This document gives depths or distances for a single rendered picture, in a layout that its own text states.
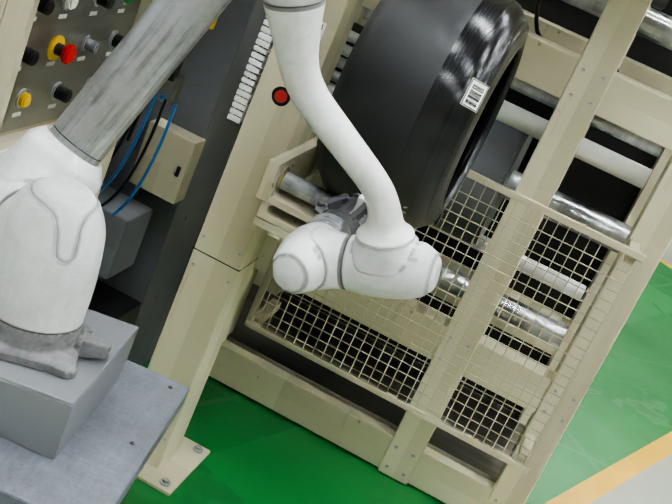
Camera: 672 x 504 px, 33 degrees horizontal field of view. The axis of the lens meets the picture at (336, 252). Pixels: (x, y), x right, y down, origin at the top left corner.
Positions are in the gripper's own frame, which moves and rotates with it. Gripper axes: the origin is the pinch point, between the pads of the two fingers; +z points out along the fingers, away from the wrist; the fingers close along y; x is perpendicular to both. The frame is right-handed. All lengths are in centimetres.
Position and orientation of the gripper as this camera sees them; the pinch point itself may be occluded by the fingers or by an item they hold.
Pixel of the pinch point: (364, 199)
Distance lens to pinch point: 230.0
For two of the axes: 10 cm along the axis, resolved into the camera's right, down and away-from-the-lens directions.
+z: 3.4, -3.6, 8.7
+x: -3.4, 8.2, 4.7
